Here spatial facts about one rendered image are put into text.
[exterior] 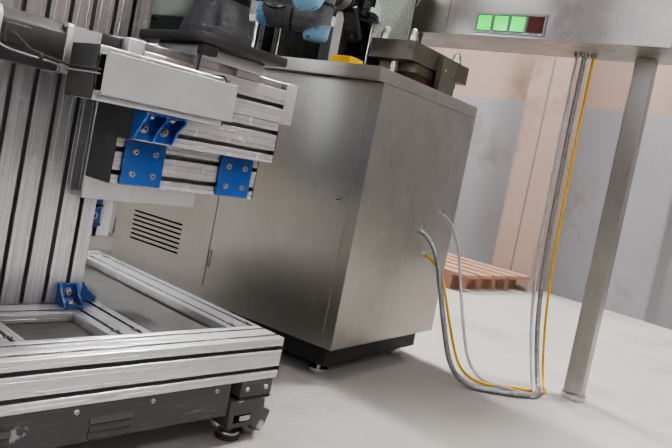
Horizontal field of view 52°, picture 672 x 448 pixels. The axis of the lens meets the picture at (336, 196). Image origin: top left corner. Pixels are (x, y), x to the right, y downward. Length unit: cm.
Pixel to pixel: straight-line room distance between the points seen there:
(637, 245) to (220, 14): 381
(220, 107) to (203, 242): 105
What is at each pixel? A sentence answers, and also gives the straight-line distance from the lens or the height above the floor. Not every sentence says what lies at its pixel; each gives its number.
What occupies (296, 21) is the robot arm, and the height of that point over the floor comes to 100.
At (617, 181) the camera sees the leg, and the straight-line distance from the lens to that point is 243.
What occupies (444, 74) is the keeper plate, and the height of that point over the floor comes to 97.
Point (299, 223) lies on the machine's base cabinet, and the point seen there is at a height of 42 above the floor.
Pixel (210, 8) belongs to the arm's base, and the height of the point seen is 88.
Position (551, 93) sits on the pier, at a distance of 492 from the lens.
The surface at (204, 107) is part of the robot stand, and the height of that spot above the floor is 68.
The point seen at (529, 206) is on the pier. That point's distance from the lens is 487.
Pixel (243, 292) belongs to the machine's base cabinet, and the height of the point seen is 17.
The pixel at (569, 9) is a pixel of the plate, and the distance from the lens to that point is 241.
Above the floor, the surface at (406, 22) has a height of 114.
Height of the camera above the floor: 63
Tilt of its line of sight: 3 degrees down
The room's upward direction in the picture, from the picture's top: 11 degrees clockwise
